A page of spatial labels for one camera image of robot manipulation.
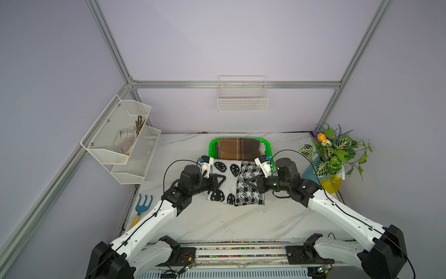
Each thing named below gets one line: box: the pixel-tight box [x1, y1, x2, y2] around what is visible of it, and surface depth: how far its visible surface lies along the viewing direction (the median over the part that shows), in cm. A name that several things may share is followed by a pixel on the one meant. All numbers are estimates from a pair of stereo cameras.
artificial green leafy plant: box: [298, 122, 374, 181], surface depth 72 cm
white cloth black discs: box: [207, 158, 243, 206], surface depth 76 cm
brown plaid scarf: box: [215, 137, 262, 162], surface depth 100 cm
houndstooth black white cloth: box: [234, 160, 265, 207], surface depth 73 cm
